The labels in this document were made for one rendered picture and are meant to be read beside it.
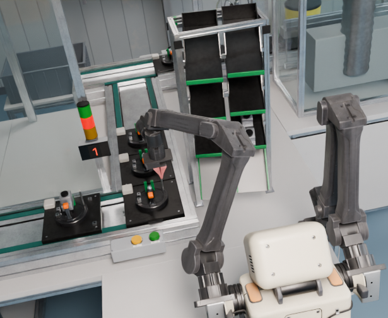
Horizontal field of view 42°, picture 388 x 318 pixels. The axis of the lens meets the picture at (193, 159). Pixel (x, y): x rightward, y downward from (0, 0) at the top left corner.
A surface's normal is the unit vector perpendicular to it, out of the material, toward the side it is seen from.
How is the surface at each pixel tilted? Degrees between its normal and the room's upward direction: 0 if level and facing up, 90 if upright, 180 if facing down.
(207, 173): 45
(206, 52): 25
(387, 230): 0
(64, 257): 90
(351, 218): 81
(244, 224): 0
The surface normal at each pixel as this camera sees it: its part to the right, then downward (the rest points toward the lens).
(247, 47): -0.09, -0.48
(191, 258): -0.84, 0.00
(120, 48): 0.16, 0.57
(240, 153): 0.48, 0.47
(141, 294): -0.11, -0.80
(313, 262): 0.04, -0.13
